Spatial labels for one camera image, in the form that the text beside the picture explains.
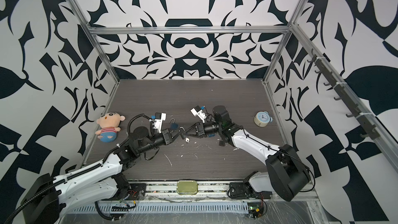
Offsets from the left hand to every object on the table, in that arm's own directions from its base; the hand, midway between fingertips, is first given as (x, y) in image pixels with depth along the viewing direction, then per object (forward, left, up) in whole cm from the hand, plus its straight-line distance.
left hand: (185, 130), depth 70 cm
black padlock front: (-1, +1, -2) cm, 2 cm away
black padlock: (+2, -19, -22) cm, 29 cm away
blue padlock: (+14, +9, -22) cm, 28 cm away
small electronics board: (-29, -31, -23) cm, 48 cm away
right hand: (-1, 0, 0) cm, 1 cm away
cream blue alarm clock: (+15, -45, -18) cm, 51 cm away
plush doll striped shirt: (+13, +45, -16) cm, 49 cm away
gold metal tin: (-19, 0, -18) cm, 26 cm away
